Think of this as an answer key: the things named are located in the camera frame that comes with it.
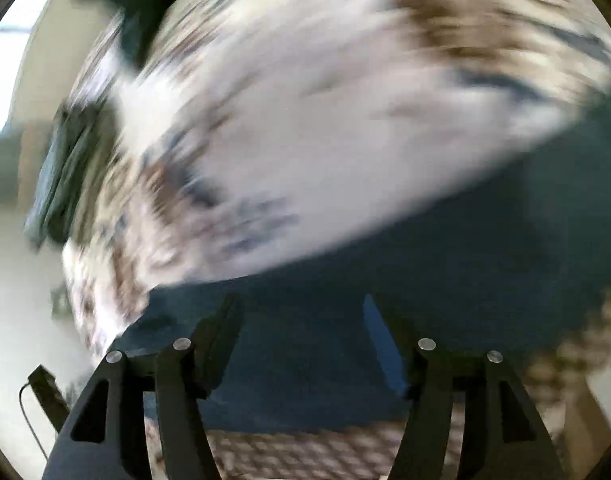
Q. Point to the white brown printed blanket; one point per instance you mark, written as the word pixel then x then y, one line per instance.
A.
pixel 310 125

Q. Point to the dark blue pants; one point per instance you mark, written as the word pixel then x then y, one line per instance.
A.
pixel 300 355

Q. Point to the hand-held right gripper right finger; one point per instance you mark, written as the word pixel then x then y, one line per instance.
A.
pixel 383 350

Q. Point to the black box device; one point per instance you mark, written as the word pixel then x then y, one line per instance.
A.
pixel 47 395

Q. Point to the folded dark teal cloth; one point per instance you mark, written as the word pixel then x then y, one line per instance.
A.
pixel 65 170

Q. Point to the dark green cloth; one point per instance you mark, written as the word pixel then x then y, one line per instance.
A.
pixel 130 0

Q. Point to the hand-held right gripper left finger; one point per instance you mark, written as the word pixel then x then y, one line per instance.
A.
pixel 220 340

